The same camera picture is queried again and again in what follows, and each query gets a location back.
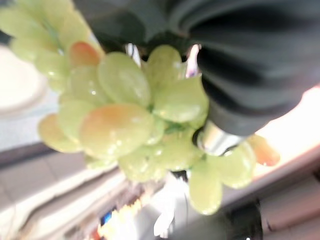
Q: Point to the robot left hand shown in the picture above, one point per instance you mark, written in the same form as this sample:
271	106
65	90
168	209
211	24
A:
250	62

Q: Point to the green grape bunch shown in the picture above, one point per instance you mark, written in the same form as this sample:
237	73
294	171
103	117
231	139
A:
125	120

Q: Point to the white plate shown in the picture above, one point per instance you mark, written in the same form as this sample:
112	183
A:
15	82

